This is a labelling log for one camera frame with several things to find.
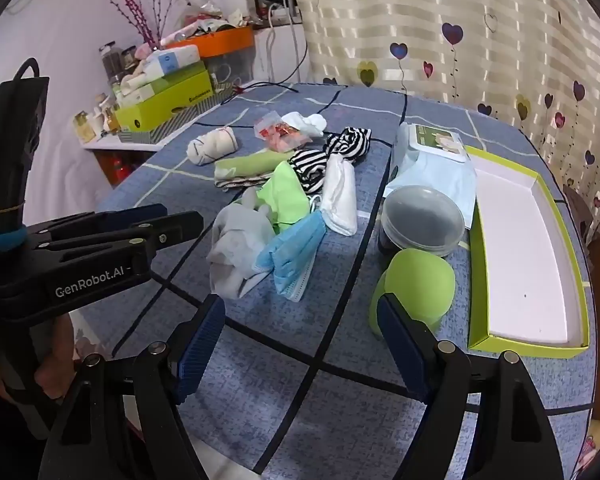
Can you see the glass jar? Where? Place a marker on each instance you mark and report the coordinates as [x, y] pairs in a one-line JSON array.
[[111, 62]]

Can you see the grey cloth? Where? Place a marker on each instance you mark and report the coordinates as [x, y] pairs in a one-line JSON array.
[[237, 250]]

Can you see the black white striped sock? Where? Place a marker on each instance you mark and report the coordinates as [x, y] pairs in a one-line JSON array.
[[352, 142], [307, 167]]

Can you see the blue plaid tablecloth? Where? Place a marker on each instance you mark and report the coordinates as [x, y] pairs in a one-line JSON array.
[[290, 360]]

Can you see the bright green face mask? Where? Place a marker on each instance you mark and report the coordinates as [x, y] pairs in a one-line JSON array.
[[285, 197]]

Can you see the white blue box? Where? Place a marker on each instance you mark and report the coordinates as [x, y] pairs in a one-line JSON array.
[[172, 60]]

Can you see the pile of packets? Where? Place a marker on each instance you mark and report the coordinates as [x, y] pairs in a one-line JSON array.
[[210, 15]]

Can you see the clear plastic container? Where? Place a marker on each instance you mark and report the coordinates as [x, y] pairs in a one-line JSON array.
[[422, 225]]

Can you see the green cardboard box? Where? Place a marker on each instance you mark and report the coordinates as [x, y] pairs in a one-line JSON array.
[[525, 260]]

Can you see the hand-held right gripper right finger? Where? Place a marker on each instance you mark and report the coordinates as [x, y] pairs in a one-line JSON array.
[[400, 350]]

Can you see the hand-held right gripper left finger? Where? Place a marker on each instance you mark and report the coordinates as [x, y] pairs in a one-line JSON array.
[[202, 342]]

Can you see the red snack packet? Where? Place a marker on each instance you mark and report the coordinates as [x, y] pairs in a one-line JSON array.
[[280, 134]]

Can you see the green plush towel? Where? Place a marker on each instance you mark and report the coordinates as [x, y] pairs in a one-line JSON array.
[[250, 167]]

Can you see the long green box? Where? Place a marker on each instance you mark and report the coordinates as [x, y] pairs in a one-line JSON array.
[[170, 102]]

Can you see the person's left hand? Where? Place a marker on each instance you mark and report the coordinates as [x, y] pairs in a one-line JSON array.
[[62, 345]]

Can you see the white cloth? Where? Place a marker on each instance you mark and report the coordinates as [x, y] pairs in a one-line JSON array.
[[340, 195]]

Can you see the small yellow box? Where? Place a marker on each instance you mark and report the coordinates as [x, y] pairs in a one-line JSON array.
[[86, 127]]

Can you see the blue face mask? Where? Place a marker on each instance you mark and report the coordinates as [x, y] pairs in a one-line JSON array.
[[292, 260]]

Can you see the orange lid storage bin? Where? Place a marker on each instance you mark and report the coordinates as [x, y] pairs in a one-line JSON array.
[[225, 42]]

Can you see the dark green flat box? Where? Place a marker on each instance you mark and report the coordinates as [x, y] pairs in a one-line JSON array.
[[185, 72]]

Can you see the purple dried flower branches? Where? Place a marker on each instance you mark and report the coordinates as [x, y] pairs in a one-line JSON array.
[[130, 5]]

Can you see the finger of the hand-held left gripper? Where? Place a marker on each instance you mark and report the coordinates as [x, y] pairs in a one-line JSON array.
[[180, 227], [130, 217]]

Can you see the wet wipes pack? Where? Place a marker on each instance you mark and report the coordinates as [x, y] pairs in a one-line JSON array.
[[430, 170]]

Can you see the beige sock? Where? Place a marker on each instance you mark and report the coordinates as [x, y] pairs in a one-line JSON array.
[[212, 146]]

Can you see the red bottle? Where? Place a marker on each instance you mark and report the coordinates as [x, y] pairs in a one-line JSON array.
[[112, 167]]

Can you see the white cream tube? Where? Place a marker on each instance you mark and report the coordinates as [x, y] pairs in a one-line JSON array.
[[137, 81]]

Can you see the heart print curtain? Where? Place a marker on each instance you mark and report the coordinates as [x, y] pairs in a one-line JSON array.
[[430, 20]]

